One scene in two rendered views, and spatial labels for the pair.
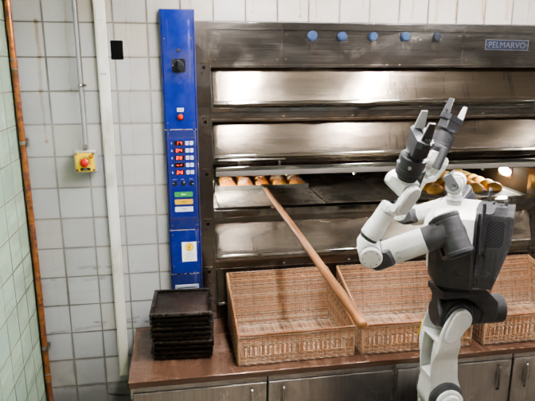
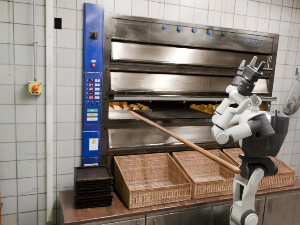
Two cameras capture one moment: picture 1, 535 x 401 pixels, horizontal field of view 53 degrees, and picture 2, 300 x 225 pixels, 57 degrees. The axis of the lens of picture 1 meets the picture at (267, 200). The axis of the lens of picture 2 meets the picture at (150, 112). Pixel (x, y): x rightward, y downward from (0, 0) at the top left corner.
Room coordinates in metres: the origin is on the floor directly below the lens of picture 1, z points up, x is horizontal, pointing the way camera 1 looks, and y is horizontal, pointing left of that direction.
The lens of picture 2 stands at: (0.23, 0.46, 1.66)
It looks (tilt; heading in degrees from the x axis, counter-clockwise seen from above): 9 degrees down; 347
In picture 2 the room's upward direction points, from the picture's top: 3 degrees clockwise
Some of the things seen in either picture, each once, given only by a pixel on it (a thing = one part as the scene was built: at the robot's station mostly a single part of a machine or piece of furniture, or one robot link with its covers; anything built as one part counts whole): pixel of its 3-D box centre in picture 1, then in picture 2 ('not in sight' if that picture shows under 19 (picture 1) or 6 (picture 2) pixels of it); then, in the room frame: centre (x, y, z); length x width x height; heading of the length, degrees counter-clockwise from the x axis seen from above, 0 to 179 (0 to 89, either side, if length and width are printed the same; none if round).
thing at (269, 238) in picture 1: (380, 231); (194, 134); (2.82, -0.61, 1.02); 1.79 x 0.11 x 0.19; 99
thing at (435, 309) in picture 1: (467, 302); (258, 165); (1.96, -0.78, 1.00); 0.28 x 0.13 x 0.18; 99
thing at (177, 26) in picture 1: (182, 191); (77, 114); (3.57, 0.57, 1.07); 1.93 x 0.16 x 2.15; 9
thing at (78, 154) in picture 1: (86, 161); (35, 88); (2.54, 0.86, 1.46); 0.10 x 0.07 x 0.10; 99
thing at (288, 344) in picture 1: (287, 311); (150, 177); (2.47, -0.09, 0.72); 0.56 x 0.49 x 0.28; 100
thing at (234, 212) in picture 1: (380, 205); (194, 120); (2.85, -0.61, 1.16); 1.80 x 0.06 x 0.04; 99
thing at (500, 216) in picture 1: (467, 240); (261, 131); (1.93, -0.75, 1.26); 0.34 x 0.30 x 0.36; 154
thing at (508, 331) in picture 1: (507, 295); (256, 166); (2.66, -1.27, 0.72); 0.56 x 0.49 x 0.28; 100
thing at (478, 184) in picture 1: (443, 178); (217, 109); (3.35, -1.11, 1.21); 0.61 x 0.48 x 0.06; 9
